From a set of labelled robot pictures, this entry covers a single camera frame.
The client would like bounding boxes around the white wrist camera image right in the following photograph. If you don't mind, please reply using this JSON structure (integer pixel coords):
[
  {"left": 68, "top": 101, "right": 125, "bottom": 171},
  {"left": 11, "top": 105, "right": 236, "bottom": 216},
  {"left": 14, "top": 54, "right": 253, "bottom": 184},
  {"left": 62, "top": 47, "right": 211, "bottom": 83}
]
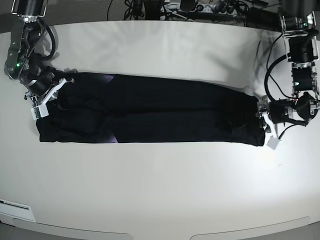
[{"left": 266, "top": 136, "right": 281, "bottom": 150}]

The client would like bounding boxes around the black T-shirt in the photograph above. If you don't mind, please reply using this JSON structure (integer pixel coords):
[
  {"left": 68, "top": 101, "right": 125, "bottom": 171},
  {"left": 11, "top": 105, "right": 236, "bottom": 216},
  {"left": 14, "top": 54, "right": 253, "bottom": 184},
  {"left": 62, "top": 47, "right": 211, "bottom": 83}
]
[{"left": 36, "top": 72, "right": 265, "bottom": 147}]

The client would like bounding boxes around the white power strip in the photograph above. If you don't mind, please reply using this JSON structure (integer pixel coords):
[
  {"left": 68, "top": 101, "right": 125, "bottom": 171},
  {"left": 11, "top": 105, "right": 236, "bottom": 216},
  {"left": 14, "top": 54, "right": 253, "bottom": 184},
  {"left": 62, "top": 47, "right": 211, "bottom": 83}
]
[{"left": 163, "top": 2, "right": 237, "bottom": 16}]

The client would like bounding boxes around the black box on floor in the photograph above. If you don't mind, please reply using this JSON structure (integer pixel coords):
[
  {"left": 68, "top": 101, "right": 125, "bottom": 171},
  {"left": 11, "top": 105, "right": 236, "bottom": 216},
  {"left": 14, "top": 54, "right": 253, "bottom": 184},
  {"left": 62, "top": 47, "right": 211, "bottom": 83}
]
[{"left": 246, "top": 7, "right": 280, "bottom": 28}]

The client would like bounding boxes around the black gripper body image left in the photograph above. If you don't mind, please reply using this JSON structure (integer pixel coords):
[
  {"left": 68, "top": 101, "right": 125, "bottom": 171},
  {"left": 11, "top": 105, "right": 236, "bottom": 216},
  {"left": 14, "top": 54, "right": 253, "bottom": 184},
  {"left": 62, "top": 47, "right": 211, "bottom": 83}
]
[{"left": 23, "top": 71, "right": 59, "bottom": 99}]

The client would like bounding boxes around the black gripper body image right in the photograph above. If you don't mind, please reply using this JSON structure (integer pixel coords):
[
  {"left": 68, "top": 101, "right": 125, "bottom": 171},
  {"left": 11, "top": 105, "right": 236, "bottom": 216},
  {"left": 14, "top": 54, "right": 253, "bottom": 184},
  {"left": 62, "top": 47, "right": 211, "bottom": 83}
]
[{"left": 256, "top": 96, "right": 293, "bottom": 130}]

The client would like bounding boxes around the black centre post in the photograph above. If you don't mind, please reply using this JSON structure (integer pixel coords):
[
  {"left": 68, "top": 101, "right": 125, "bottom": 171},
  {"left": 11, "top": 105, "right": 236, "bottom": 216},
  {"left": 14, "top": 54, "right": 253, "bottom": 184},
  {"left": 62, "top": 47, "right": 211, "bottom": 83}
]
[{"left": 143, "top": 0, "right": 161, "bottom": 21}]

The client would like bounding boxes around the robot arm image right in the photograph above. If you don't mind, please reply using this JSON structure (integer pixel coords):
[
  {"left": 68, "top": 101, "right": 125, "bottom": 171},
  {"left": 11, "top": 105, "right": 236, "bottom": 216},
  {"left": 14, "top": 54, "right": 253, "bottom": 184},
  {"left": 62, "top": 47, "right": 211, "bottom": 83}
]
[{"left": 257, "top": 11, "right": 320, "bottom": 132}]

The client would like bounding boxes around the white label plate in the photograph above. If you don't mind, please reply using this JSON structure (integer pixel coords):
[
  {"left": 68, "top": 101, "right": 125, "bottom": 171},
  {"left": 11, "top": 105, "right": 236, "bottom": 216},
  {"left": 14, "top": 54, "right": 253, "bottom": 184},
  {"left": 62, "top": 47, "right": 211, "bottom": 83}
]
[{"left": 0, "top": 199, "right": 36, "bottom": 223}]

